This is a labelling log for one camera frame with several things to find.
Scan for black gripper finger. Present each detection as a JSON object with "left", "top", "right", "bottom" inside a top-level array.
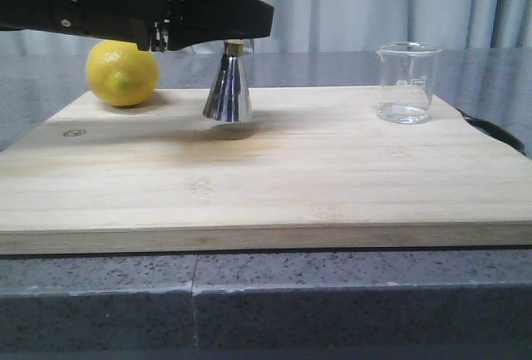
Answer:
[{"left": 167, "top": 0, "right": 274, "bottom": 51}]

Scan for steel double jigger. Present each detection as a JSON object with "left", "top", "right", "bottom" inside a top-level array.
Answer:
[{"left": 203, "top": 38, "right": 253, "bottom": 123}]

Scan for clear glass beaker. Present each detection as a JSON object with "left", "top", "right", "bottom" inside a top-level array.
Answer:
[{"left": 377, "top": 42, "right": 441, "bottom": 125}]

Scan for yellow lemon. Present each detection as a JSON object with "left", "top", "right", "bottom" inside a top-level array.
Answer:
[{"left": 85, "top": 40, "right": 159, "bottom": 107}]

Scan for grey curtain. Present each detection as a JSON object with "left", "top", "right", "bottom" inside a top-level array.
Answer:
[{"left": 0, "top": 0, "right": 532, "bottom": 57}]

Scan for wooden cutting board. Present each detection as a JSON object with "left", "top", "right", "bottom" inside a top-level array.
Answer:
[{"left": 1, "top": 86, "right": 531, "bottom": 254}]

